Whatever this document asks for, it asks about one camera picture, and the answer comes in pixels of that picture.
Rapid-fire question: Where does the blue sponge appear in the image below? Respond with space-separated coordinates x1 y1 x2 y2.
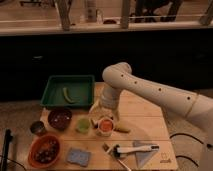
67 148 91 167

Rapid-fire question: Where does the small green cup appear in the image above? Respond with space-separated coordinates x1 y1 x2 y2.
76 118 90 134

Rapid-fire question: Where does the grey folded cloth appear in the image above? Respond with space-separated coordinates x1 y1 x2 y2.
133 140 159 169

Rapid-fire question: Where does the red apple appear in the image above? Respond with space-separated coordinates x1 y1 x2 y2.
99 120 113 132

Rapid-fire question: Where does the small metal cup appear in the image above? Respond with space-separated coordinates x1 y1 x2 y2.
30 121 46 136

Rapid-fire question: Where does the dark red bowl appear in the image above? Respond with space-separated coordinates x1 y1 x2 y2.
48 108 72 131

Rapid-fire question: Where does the black stand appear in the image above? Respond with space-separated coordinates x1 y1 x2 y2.
0 129 13 171

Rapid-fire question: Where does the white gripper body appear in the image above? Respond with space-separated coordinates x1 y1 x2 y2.
89 100 120 121

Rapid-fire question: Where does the white paper cup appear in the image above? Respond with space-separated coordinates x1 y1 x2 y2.
97 118 114 137

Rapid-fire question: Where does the wooden board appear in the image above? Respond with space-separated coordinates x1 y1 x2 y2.
27 91 178 171

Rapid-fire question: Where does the orange bowl with food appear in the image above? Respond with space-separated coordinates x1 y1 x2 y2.
28 134 61 169

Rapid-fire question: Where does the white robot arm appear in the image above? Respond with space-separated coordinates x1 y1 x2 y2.
89 62 213 171

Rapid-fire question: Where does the green pepper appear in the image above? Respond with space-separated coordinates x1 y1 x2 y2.
63 87 75 104

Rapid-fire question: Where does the green plastic tray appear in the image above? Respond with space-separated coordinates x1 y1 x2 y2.
41 75 95 108

